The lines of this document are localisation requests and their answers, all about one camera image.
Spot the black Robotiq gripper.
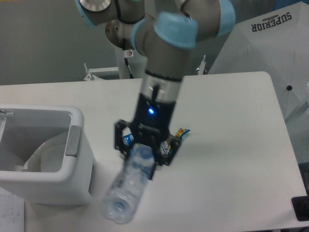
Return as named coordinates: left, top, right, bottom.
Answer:
left=114, top=94, right=182, bottom=179

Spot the clear crushed plastic bottle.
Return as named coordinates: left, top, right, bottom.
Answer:
left=101, top=145, right=155, bottom=224

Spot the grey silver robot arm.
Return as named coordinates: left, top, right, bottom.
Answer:
left=75, top=0, right=236, bottom=176

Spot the white trash can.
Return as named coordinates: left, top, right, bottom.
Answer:
left=0, top=103, right=96, bottom=205

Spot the blue snack wrapper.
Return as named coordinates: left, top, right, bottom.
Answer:
left=122, top=128, right=191, bottom=155

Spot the printed paper sheet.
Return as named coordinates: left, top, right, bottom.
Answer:
left=0, top=188, right=25, bottom=232

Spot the white Superior umbrella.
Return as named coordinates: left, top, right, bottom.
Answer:
left=209, top=1, right=309, bottom=118

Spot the black device at edge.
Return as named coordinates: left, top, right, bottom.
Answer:
left=291, top=196, right=309, bottom=221

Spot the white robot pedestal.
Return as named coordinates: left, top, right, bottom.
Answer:
left=114, top=47, right=147, bottom=79

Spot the white mounting bracket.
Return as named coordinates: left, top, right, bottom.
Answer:
left=84, top=55, right=209, bottom=81

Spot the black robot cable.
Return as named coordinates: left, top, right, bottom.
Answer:
left=122, top=37, right=135, bottom=79

